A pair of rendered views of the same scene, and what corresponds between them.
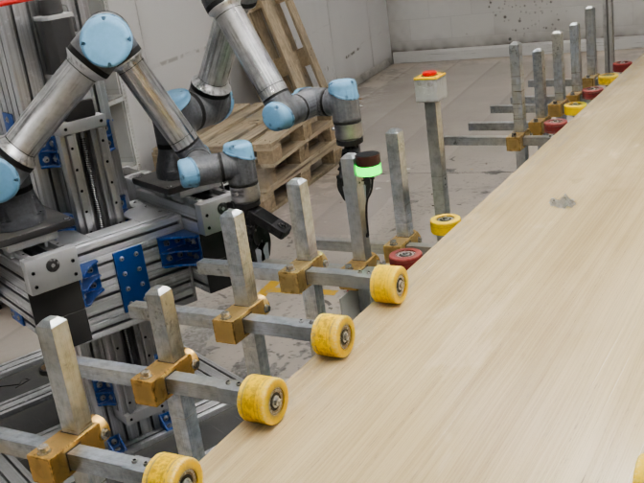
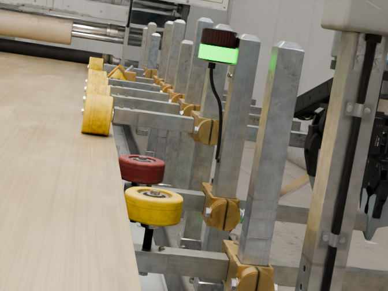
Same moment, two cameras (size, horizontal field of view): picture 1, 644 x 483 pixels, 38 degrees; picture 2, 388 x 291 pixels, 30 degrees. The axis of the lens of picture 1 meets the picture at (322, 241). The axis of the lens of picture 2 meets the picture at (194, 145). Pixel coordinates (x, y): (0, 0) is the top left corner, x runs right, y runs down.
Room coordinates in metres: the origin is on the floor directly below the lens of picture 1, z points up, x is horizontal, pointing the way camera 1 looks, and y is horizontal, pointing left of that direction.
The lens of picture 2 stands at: (3.07, -0.92, 1.12)
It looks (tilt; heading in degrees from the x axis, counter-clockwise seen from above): 8 degrees down; 139
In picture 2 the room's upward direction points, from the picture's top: 9 degrees clockwise
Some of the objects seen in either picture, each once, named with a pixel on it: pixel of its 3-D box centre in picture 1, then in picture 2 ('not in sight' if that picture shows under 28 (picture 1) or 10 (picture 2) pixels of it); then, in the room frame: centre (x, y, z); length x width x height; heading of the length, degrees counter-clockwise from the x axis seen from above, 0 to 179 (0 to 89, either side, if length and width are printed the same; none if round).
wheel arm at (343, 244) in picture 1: (380, 247); (282, 273); (2.42, -0.16, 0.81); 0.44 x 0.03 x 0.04; 58
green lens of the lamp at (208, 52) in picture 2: (368, 169); (217, 53); (2.19, -0.14, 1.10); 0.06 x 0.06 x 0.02
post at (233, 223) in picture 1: (249, 320); (189, 120); (1.79, 0.17, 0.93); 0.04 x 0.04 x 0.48; 58
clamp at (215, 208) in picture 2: (360, 270); (216, 205); (2.19, -0.09, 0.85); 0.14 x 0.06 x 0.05; 148
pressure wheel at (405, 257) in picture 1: (407, 273); (138, 189); (2.10, -0.19, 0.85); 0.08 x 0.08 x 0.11
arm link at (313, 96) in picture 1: (310, 103); not in sight; (2.50, -0.02, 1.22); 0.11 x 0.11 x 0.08; 52
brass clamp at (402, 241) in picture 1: (402, 245); (245, 272); (2.40, -0.22, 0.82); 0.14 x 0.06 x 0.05; 148
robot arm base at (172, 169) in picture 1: (179, 156); not in sight; (2.65, 0.37, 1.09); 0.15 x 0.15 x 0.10
